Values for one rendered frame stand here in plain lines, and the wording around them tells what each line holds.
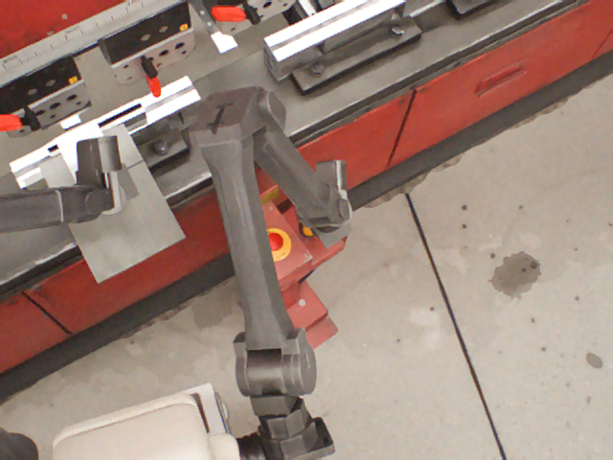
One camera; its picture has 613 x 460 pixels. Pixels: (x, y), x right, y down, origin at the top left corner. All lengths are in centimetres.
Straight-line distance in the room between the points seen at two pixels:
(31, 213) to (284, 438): 50
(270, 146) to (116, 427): 46
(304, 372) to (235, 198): 27
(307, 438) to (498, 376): 140
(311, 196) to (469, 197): 135
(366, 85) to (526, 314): 110
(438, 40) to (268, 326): 92
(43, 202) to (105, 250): 31
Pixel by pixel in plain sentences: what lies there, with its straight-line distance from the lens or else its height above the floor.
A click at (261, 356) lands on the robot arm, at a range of 124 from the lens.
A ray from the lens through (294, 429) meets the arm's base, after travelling 126.
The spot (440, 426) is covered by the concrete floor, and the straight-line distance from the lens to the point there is 254.
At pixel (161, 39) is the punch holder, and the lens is 143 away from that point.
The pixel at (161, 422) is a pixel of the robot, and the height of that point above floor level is 134.
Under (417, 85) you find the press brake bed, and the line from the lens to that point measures 194.
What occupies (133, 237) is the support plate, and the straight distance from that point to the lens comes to 157.
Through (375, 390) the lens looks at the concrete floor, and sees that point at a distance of 252.
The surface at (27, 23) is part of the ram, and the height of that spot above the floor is 146.
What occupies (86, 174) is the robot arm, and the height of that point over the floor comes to 122.
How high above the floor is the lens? 249
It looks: 72 degrees down
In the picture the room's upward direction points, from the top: 9 degrees clockwise
